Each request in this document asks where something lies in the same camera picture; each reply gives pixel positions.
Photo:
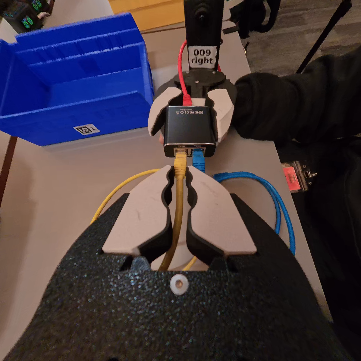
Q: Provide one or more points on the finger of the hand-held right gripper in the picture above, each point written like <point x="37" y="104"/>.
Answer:
<point x="158" y="112"/>
<point x="224" y="112"/>

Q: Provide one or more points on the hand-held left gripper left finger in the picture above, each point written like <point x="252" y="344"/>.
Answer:
<point x="135" y="220"/>

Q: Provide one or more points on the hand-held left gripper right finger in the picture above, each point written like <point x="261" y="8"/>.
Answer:
<point x="222" y="222"/>

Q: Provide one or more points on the black network switch box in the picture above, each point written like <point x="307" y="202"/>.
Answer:
<point x="187" y="127"/>

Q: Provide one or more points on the blue plastic bin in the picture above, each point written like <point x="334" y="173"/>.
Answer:
<point x="70" y="98"/>

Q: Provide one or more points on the person's right forearm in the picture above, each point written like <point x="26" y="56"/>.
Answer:
<point x="282" y="107"/>

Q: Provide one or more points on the grey desk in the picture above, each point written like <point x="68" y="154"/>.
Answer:
<point x="70" y="183"/>

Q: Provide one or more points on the black bag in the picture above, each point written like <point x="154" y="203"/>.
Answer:
<point x="253" y="14"/>

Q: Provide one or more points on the red badge in clear holder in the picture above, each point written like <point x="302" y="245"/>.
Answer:
<point x="296" y="177"/>

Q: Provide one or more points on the person's black clothing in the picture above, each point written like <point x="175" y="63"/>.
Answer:
<point x="338" y="225"/>

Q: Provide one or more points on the black tripod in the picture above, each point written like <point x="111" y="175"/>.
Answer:
<point x="324" y="33"/>

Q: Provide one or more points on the black battery charger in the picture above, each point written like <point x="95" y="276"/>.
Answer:
<point x="25" y="21"/>
<point x="39" y="4"/>

